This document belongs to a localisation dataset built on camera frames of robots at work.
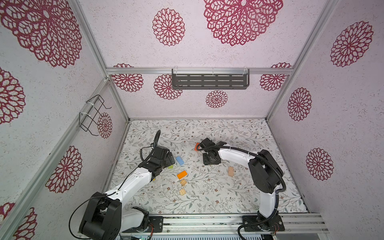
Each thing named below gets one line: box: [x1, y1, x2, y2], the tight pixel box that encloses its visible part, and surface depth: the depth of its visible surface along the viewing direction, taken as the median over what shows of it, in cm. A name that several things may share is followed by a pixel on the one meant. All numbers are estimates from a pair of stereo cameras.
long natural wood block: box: [228, 166, 234, 177], surface depth 94 cm
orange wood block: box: [177, 170, 188, 180], surface depth 93 cm
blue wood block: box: [176, 156, 185, 166], surface depth 99 cm
